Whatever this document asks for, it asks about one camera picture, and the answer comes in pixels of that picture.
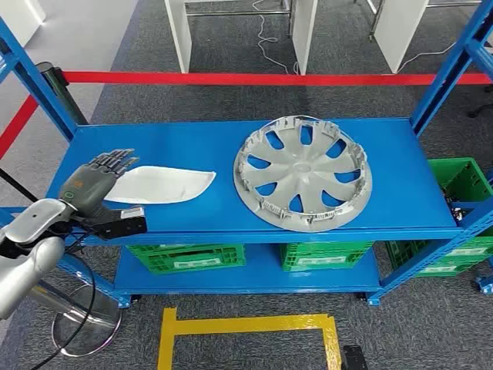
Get tangled parts in crate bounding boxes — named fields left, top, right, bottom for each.
left=442, top=187, right=465, bottom=221

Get white floor cable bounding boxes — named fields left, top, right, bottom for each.
left=252, top=0, right=301, bottom=76

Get red barrier belt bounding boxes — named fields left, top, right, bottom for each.
left=63, top=71, right=493, bottom=87
left=0, top=94, right=39, bottom=160

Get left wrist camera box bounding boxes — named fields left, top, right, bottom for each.
left=83, top=205, right=148, bottom=241

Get chrome stanchion with round base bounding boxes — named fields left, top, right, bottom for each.
left=29, top=283, right=124, bottom=358

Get black office chair base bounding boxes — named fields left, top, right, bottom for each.
left=467, top=84, right=493, bottom=119

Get white curved panel part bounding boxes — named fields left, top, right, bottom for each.
left=103, top=166, right=217, bottom=205

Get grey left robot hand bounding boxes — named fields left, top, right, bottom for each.
left=58, top=148, right=140, bottom=220

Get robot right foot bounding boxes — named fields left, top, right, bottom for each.
left=341, top=345, right=369, bottom=370

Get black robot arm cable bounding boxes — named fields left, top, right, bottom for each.
left=29, top=230, right=97, bottom=370

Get white desk with metal bars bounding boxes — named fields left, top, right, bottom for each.
left=164, top=0, right=319, bottom=76
left=366, top=0, right=482, bottom=74

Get grey wheel hubcap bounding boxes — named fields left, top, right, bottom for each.
left=232, top=116, right=373, bottom=234

